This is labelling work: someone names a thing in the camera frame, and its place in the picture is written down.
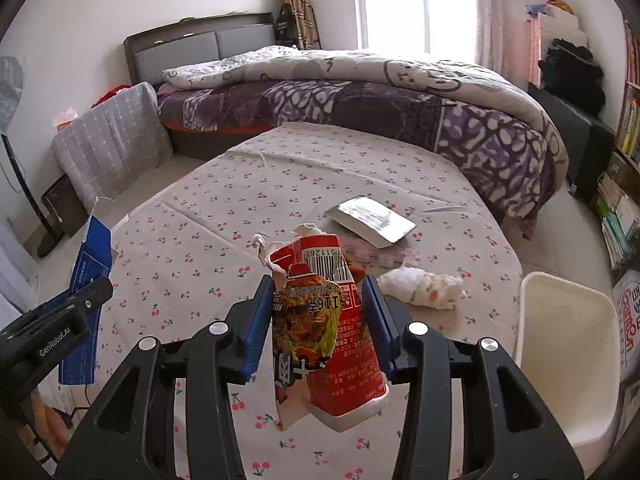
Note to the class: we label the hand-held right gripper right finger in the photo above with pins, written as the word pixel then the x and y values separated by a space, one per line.
pixel 380 330

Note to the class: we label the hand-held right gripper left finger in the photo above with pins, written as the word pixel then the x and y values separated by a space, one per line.
pixel 255 330

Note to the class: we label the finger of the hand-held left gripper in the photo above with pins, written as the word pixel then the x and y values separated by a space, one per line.
pixel 92 290

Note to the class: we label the torn red noodle cup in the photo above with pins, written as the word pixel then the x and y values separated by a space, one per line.
pixel 350 350

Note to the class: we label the blue carton box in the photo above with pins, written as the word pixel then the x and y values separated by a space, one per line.
pixel 95 245

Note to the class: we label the white trash bin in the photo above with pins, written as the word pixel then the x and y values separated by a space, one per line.
pixel 565 340

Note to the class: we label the crumpled white wrapper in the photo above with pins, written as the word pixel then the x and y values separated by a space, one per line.
pixel 425 286

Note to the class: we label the sheer white curtain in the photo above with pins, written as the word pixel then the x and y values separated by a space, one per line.
pixel 10 270

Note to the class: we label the silver foil pack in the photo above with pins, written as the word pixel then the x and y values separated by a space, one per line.
pixel 370 220

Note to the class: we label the grey checkered cloth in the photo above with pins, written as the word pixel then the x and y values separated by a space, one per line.
pixel 115 135

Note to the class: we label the pink tissue box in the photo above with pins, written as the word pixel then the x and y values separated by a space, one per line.
pixel 66 121

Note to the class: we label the red cloth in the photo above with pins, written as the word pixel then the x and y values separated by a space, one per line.
pixel 109 96

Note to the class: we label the covered standing fan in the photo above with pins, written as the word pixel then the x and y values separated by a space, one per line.
pixel 10 90

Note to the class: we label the purple patterned bedsheet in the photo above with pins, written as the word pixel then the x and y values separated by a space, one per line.
pixel 310 105

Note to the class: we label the white bag with red print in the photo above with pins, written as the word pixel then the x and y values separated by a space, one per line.
pixel 629 320

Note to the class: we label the stack of books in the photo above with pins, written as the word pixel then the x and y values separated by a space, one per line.
pixel 615 230

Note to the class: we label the grey padded headboard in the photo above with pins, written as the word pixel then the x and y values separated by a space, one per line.
pixel 185 47

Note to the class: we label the dark storage cabinet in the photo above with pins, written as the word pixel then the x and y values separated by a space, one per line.
pixel 575 150

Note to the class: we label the cartoon print duvet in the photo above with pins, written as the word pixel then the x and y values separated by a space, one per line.
pixel 325 67

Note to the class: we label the black bag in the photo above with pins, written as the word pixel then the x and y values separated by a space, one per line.
pixel 285 25

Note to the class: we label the white pink cabinet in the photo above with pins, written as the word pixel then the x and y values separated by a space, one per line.
pixel 535 50

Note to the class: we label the pile of black clothes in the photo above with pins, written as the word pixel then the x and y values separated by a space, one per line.
pixel 572 72

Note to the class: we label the wooden bookshelf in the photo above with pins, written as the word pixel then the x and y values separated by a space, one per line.
pixel 631 125

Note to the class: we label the window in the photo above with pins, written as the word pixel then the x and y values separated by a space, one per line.
pixel 395 5

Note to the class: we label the pink white curtain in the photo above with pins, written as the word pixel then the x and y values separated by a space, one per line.
pixel 492 15

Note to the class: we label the dark bed frame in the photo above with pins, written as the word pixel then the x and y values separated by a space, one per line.
pixel 200 140

